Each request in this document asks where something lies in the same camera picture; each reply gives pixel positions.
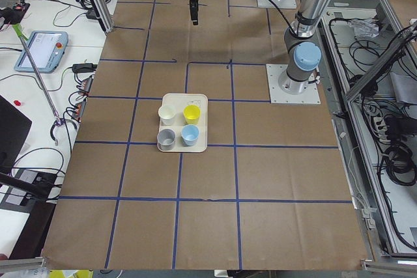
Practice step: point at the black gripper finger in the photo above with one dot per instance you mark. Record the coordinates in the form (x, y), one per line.
(192, 11)
(196, 10)

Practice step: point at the yellow plastic cup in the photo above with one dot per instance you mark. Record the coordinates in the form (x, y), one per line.
(192, 114)

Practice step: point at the cream white plastic cup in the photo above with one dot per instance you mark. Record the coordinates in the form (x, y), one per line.
(167, 114)

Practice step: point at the light blue cup front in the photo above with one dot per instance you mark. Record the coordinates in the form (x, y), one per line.
(190, 134)

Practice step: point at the grey plastic cup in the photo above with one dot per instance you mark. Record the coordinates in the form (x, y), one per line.
(166, 139)

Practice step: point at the cream plastic tray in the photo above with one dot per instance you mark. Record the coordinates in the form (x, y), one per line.
(180, 101)

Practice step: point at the blue teach pendant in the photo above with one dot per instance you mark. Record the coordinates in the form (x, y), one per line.
(47, 49)

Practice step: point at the silver reacher grabber stick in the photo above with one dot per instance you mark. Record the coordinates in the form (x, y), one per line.
(59, 121)

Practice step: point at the black laptop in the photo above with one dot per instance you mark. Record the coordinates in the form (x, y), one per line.
(15, 127)

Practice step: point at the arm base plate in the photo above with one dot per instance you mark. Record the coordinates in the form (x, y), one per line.
(310, 95)
(285, 4)

